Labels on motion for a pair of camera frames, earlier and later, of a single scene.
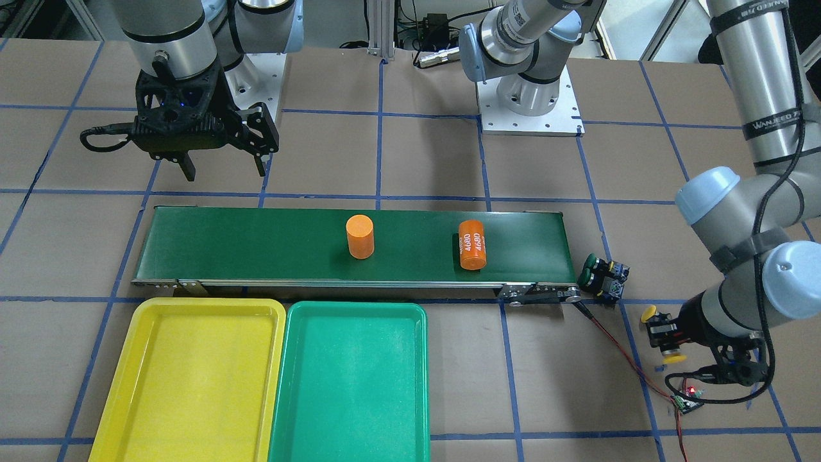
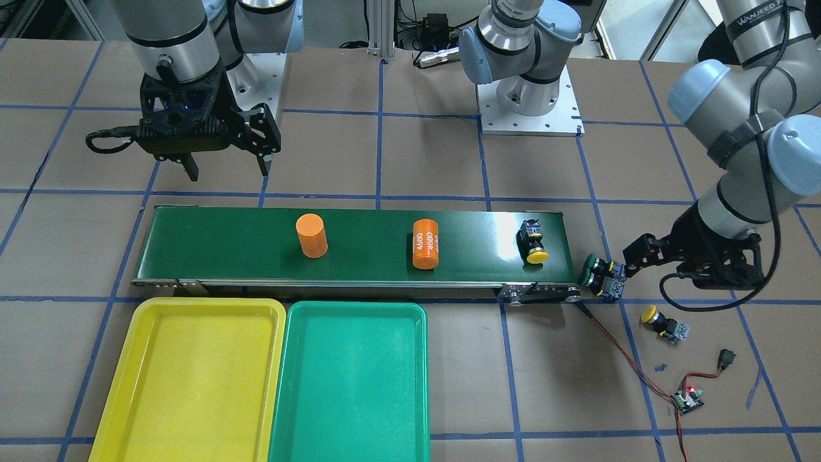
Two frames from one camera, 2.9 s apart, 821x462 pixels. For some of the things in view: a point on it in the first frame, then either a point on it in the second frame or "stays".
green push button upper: x=614 y=270 stays
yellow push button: x=670 y=350 -> x=531 y=248
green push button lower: x=605 y=288 stays
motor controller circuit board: x=685 y=405 stays
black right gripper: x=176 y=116 stays
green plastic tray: x=352 y=384 stays
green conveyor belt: x=523 y=253 stays
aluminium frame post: x=381 y=17 stays
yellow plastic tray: x=197 y=380 stays
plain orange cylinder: x=360 y=236 -> x=312 y=234
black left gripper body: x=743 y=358 -> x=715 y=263
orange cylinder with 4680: x=472 y=244 -> x=425 y=244
